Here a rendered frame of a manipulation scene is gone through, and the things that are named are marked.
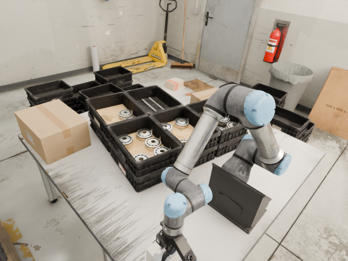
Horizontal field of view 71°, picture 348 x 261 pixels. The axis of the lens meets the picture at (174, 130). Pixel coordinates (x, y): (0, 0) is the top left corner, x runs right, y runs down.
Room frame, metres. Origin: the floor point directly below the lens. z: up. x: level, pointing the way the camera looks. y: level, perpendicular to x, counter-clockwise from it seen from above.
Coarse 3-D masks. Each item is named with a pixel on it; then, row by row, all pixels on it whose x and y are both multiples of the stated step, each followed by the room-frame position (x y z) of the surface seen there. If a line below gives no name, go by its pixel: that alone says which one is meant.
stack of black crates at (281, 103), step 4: (256, 84) 2.92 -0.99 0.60; (260, 84) 2.94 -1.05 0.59; (264, 84) 2.93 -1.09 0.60; (252, 88) 2.83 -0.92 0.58; (256, 88) 2.96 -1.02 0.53; (260, 88) 2.93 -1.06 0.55; (264, 88) 2.91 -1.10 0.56; (268, 88) 2.88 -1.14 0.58; (272, 88) 2.85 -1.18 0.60; (268, 92) 2.87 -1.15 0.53; (272, 92) 2.84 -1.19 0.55; (276, 92) 2.82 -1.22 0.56; (280, 92) 2.79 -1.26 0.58; (284, 92) 2.76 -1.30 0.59; (272, 96) 2.82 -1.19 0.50; (276, 96) 2.81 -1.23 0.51; (280, 96) 2.78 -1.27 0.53; (284, 96) 2.62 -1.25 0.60; (276, 100) 2.53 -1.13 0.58; (280, 100) 2.52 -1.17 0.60; (284, 100) 2.72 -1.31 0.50; (276, 104) 2.54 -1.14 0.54; (280, 104) 2.61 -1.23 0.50; (284, 104) 2.69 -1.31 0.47
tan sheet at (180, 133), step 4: (172, 124) 1.47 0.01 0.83; (188, 124) 1.48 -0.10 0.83; (172, 128) 1.41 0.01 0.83; (176, 128) 1.42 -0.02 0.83; (188, 128) 1.43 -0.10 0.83; (192, 128) 1.43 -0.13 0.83; (172, 132) 1.37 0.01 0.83; (176, 132) 1.37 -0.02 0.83; (180, 132) 1.38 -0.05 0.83; (184, 132) 1.38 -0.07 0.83; (188, 132) 1.38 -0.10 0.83; (176, 136) 1.32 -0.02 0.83; (180, 136) 1.33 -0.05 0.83; (184, 136) 1.33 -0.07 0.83; (188, 136) 1.34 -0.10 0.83
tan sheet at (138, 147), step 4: (136, 132) 1.33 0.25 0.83; (136, 136) 1.28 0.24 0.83; (152, 136) 1.30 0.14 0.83; (136, 140) 1.24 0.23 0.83; (136, 144) 1.20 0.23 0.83; (140, 144) 1.20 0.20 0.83; (144, 144) 1.20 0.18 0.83; (128, 148) 1.15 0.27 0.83; (132, 148) 1.16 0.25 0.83; (136, 148) 1.16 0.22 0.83; (140, 148) 1.16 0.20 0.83; (144, 148) 1.17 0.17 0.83; (132, 152) 1.12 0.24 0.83; (136, 152) 1.12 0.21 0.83; (140, 152) 1.13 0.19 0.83; (144, 152) 1.13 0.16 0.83; (148, 152) 1.13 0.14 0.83; (152, 152) 1.14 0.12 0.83
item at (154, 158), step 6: (132, 120) 1.32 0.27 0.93; (108, 126) 1.22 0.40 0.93; (114, 138) 1.13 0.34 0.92; (174, 138) 1.16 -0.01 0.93; (120, 144) 1.06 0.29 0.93; (180, 144) 1.11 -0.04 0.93; (126, 150) 1.01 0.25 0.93; (174, 150) 1.05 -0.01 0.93; (180, 150) 1.08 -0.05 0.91; (132, 156) 0.97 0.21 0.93; (156, 156) 0.99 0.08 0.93; (162, 156) 1.00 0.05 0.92; (132, 162) 0.95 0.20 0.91; (138, 162) 0.93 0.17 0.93; (144, 162) 0.94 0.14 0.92; (150, 162) 0.96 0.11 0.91
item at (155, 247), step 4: (152, 244) 0.57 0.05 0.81; (156, 244) 0.57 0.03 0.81; (148, 248) 0.55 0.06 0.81; (152, 248) 0.55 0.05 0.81; (156, 248) 0.55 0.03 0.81; (160, 248) 0.55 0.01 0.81; (148, 252) 0.54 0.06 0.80; (152, 252) 0.53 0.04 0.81; (156, 252) 0.53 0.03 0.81; (160, 252) 0.54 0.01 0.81; (176, 252) 0.54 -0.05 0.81; (148, 256) 0.54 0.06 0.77; (152, 256) 0.52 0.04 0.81; (172, 256) 0.52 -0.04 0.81; (176, 256) 0.52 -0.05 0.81; (148, 260) 0.54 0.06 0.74; (152, 260) 0.52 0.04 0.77; (168, 260) 0.51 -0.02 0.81; (172, 260) 0.51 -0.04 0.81; (176, 260) 0.51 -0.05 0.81; (180, 260) 0.51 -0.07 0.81; (196, 260) 0.52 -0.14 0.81
